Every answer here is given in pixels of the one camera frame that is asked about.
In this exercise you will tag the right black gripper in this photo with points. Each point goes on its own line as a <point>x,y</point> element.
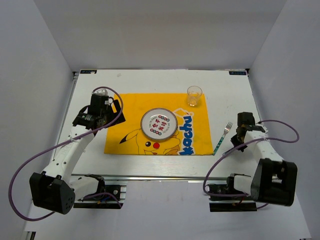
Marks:
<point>235,141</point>

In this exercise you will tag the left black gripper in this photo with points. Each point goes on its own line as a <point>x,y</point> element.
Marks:
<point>117,117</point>

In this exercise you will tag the yellow Pikachu cloth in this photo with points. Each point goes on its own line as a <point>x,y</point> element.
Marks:
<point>192,137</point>

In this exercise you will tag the round patterned plate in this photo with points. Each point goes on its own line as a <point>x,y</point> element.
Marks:
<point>159,124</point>

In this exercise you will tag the clear drinking glass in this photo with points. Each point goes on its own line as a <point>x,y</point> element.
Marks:
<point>193,95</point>

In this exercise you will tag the knife with teal handle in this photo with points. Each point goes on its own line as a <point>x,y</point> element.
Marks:
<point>228,152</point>

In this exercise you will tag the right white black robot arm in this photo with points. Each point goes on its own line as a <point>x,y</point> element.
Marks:
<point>274,180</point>

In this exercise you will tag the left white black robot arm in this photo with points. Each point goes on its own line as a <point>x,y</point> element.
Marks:
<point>53,189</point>

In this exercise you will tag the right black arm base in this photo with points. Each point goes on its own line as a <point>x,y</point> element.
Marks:
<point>228,204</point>

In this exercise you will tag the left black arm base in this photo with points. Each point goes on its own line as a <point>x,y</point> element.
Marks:
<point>112,197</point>

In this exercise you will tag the left blue table label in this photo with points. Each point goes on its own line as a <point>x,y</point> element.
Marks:
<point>88,71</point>

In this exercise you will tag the blue table label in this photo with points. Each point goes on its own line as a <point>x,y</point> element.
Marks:
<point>238,73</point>
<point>88,71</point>

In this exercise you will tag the right blue table label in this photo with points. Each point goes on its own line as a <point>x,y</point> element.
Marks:
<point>238,73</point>

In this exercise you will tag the fork with teal handle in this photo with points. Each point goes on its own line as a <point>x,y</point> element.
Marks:
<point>225,132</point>

